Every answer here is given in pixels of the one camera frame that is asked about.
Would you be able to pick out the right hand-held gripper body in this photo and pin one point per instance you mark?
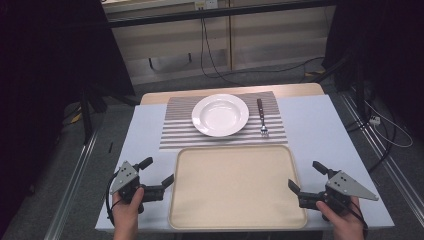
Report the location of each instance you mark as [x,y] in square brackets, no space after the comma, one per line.
[343,186]

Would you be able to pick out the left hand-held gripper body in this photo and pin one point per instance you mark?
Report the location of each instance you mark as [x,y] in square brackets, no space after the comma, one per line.
[124,176]

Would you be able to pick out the person's right hand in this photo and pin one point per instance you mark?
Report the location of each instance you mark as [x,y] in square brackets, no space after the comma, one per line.
[343,220]

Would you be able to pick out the person's left hand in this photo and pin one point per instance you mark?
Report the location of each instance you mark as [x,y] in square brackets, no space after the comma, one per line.
[126,213]

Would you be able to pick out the small black floor object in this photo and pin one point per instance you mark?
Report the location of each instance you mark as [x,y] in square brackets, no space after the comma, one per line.
[110,147]

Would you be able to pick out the grey striped placemat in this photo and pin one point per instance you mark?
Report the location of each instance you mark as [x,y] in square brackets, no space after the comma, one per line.
[178,133]

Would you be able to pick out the beige plastic tray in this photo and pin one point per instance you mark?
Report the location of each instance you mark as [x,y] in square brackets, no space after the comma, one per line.
[233,190]

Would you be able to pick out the white power strip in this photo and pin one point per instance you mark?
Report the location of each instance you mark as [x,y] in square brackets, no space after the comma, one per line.
[375,120]

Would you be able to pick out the black metal stand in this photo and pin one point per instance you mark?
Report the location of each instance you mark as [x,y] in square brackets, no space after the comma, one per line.
[87,113]
[358,83]

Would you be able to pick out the white deep plate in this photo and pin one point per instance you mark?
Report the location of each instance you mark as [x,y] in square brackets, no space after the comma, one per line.
[220,115]

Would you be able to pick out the dark curtain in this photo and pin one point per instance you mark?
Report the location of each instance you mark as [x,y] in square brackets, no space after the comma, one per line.
[383,50]
[50,83]

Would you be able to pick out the beige wooden cabinet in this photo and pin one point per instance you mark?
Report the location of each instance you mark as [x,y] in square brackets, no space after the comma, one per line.
[266,43]

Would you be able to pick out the black horizontal bar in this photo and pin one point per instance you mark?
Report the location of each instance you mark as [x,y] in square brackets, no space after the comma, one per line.
[213,14]

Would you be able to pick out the aluminium floor rail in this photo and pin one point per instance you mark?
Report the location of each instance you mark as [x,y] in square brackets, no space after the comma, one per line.
[393,166]
[71,186]

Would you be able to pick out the white wall socket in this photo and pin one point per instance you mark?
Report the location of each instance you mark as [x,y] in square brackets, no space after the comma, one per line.
[206,4]

